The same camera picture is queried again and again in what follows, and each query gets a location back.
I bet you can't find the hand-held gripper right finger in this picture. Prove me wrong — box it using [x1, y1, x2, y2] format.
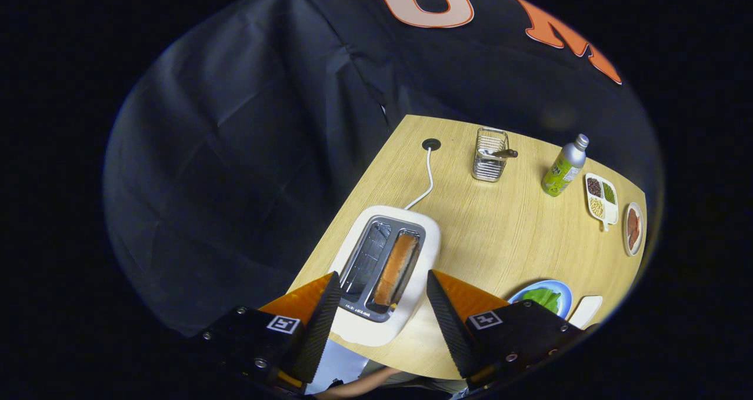
[426, 269, 601, 396]

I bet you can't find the person's light clothing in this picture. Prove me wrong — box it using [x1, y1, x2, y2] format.
[305, 338, 371, 392]

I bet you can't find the metal bottle with green label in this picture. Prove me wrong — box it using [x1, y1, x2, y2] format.
[541, 134, 590, 198]

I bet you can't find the white square plate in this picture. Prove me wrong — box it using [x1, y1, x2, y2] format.
[568, 295, 604, 330]

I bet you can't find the metal wire basket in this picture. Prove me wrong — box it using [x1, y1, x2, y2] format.
[471, 127, 510, 182]

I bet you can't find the white toaster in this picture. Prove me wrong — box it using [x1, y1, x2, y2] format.
[328, 205, 442, 348]

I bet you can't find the blue round plate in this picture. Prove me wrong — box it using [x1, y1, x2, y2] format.
[507, 279, 573, 320]

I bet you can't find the green lettuce leaf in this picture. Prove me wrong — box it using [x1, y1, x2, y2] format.
[520, 288, 562, 315]

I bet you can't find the white toaster cable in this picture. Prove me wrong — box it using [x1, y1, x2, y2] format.
[404, 147, 435, 211]

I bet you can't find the black backdrop cloth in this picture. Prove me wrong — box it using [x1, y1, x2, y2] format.
[103, 0, 659, 336]

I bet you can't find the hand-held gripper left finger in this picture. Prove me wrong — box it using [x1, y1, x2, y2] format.
[200, 271, 343, 395]

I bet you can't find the white divided dish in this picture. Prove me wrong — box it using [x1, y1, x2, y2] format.
[584, 173, 619, 232]

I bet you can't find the toasted bread slice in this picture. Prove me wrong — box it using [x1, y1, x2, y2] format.
[373, 234, 420, 307]

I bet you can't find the white oval plate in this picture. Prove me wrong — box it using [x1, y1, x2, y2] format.
[623, 202, 645, 257]

